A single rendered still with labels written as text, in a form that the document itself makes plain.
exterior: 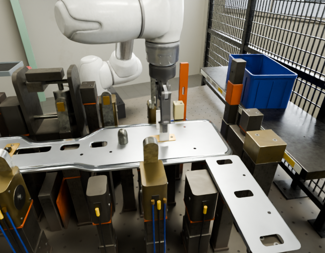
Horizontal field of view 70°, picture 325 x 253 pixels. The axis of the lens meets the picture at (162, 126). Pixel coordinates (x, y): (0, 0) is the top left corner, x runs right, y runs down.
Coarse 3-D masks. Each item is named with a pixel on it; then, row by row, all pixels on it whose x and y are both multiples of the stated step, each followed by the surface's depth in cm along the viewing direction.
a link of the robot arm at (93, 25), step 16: (64, 0) 44; (80, 0) 44; (96, 0) 45; (112, 0) 46; (128, 0) 48; (64, 16) 45; (80, 16) 45; (96, 16) 45; (112, 16) 47; (128, 16) 48; (64, 32) 47; (80, 32) 46; (96, 32) 47; (112, 32) 49; (128, 32) 50
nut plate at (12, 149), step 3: (9, 144) 72; (12, 144) 72; (15, 144) 72; (18, 144) 72; (9, 147) 70; (12, 147) 71; (15, 147) 71; (6, 150) 68; (9, 150) 68; (12, 150) 70; (15, 150) 70; (9, 153) 69; (12, 153) 69
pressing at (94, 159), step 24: (192, 120) 85; (0, 144) 73; (24, 144) 73; (48, 144) 73; (72, 144) 73; (168, 144) 73; (192, 144) 73; (216, 144) 73; (24, 168) 64; (48, 168) 64; (72, 168) 65; (96, 168) 64; (120, 168) 64
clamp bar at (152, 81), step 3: (150, 78) 80; (150, 81) 81; (153, 81) 81; (150, 84) 82; (153, 84) 82; (150, 87) 82; (153, 87) 82; (150, 90) 83; (153, 90) 83; (153, 93) 83; (153, 96) 84; (153, 99) 83; (153, 102) 83; (153, 105) 84; (153, 108) 84
